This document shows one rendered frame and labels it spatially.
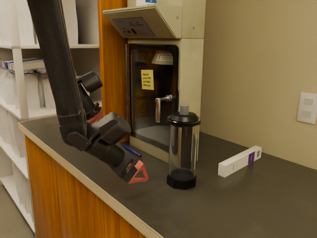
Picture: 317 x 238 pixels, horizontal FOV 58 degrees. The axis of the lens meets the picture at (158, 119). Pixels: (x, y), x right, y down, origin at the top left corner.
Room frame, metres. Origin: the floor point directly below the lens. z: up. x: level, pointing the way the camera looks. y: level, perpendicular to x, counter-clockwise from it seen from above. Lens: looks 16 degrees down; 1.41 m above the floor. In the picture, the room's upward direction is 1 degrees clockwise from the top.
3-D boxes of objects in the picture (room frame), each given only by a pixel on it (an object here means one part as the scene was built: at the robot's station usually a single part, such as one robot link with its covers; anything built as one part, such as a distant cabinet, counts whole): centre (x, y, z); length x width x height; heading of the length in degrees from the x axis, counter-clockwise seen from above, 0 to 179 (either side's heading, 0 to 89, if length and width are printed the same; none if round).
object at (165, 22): (1.08, 0.07, 1.46); 0.32 x 0.12 x 0.10; 40
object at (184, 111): (0.89, -0.08, 1.18); 0.09 x 0.09 x 0.07
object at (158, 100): (1.01, -0.01, 1.17); 0.05 x 0.03 x 0.10; 130
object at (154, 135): (1.11, 0.03, 1.19); 0.30 x 0.01 x 0.40; 40
